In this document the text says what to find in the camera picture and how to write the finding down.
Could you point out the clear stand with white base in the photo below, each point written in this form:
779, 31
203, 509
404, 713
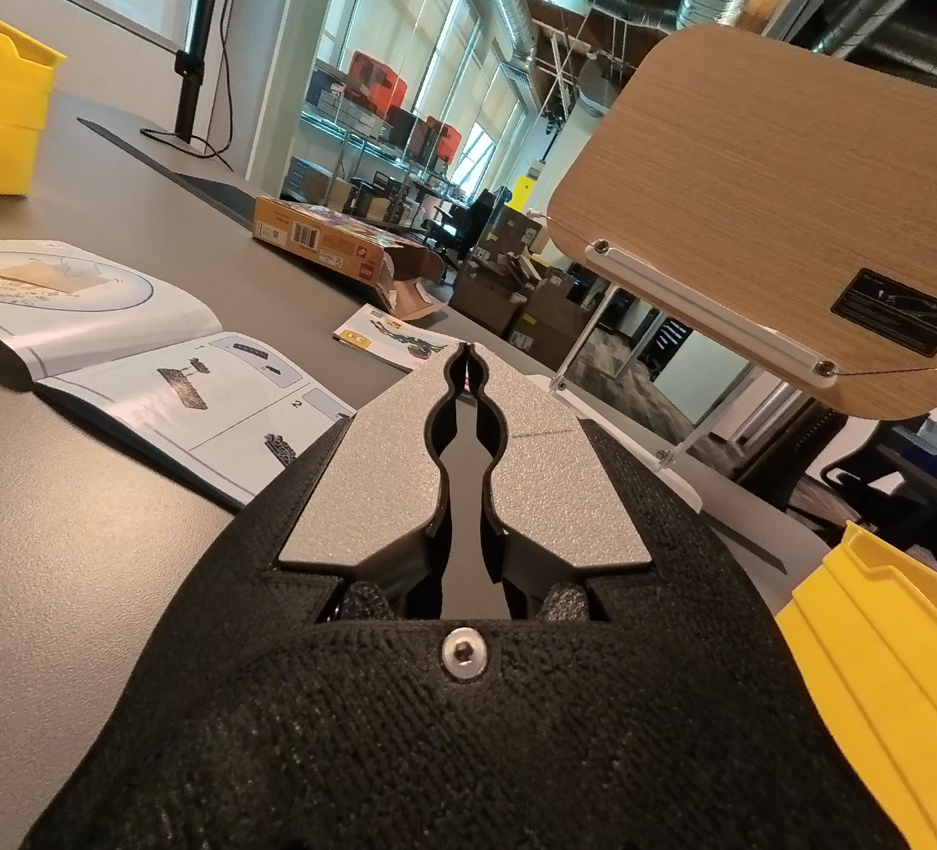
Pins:
558, 385

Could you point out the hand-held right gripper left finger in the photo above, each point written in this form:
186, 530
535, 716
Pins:
366, 491

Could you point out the red equipment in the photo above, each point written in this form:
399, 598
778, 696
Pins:
377, 81
444, 136

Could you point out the colourful lego set box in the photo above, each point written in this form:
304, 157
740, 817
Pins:
322, 235

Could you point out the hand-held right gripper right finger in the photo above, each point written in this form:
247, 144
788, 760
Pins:
571, 499

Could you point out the black office chair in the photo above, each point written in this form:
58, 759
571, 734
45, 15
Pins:
878, 455
476, 220

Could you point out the snake instruction booklet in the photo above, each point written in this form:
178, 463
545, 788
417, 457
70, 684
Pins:
110, 323

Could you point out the black pole stand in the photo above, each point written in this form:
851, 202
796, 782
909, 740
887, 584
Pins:
194, 23

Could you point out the yellow plastic bin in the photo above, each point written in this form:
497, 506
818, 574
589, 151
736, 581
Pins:
864, 645
22, 103

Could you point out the yellow wall sign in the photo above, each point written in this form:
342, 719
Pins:
523, 195

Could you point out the wooden board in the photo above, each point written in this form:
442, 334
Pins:
732, 155

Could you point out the pile of cardboard boxes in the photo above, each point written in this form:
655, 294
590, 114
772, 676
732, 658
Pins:
542, 301

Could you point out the spider instruction booklet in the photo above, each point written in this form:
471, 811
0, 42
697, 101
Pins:
366, 334

